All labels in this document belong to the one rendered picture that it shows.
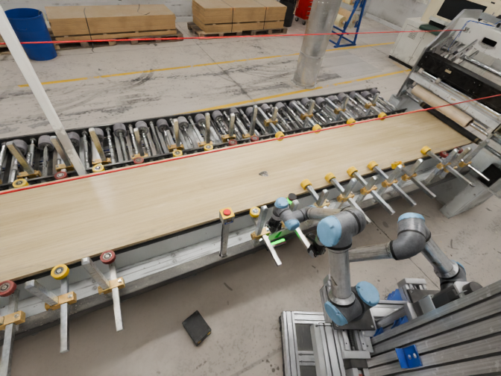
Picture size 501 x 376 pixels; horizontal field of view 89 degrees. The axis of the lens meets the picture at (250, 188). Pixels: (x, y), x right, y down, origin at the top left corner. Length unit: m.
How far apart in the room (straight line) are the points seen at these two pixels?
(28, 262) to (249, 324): 1.66
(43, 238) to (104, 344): 1.02
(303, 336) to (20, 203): 2.26
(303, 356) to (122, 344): 1.41
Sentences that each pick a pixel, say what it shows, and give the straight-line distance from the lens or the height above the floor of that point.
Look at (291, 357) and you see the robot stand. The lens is 2.29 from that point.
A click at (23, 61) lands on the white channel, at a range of 1.92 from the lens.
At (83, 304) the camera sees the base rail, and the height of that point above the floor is 0.70.
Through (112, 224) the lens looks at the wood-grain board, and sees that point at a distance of 1.93.
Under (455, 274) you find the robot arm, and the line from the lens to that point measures 1.75.
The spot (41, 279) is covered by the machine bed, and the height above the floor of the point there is 0.78.
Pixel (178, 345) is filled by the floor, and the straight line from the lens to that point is 2.47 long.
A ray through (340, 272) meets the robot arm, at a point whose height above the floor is 1.41.
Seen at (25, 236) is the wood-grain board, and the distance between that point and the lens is 2.11.
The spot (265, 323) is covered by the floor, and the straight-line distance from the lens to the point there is 2.53.
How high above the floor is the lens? 2.42
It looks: 48 degrees down
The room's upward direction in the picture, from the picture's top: 10 degrees clockwise
